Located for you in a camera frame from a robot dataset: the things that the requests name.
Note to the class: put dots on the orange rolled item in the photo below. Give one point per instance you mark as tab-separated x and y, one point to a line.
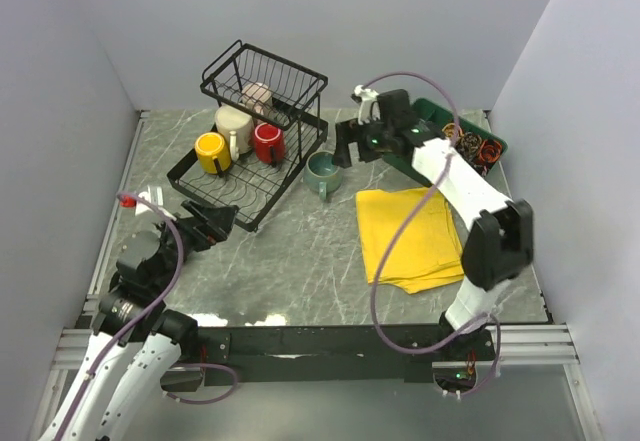
489	152

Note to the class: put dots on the green compartment tray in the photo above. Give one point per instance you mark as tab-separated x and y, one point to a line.
433	115

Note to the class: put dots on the yellow-brown rolled item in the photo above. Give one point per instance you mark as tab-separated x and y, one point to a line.
452	131

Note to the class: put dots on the speckled blue-green mug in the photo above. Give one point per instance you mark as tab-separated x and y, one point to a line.
321	175

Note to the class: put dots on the white mug green interior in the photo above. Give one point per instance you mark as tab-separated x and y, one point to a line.
237	128

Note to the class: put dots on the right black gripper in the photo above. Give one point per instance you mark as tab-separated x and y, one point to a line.
348	133

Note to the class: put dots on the black wire dish rack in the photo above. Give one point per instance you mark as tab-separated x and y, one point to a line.
251	185

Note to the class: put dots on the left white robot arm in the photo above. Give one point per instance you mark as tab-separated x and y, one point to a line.
135	339

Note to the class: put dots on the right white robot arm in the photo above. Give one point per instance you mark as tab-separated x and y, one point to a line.
459	229

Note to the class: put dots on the yellow folded cloth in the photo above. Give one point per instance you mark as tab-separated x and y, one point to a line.
427	255

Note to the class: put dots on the red cup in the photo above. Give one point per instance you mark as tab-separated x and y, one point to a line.
269	144

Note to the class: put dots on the black front base beam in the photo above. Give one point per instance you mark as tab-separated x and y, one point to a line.
326	353

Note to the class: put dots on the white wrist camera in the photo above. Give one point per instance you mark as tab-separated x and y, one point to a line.
149	202
365	98

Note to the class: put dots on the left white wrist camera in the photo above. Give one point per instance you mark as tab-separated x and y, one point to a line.
149	202

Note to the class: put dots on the yellow enamel mug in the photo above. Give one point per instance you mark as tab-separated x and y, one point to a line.
213	153

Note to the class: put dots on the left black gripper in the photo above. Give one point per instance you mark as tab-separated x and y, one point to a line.
209	227

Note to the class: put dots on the brown patterned rolled item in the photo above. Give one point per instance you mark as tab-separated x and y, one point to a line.
469	145

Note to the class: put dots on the aluminium frame rail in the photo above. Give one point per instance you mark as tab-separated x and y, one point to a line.
520	345

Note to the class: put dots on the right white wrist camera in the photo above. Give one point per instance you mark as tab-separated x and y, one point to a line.
365	98

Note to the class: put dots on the pink mug lilac interior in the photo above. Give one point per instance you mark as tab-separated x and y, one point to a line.
258	98

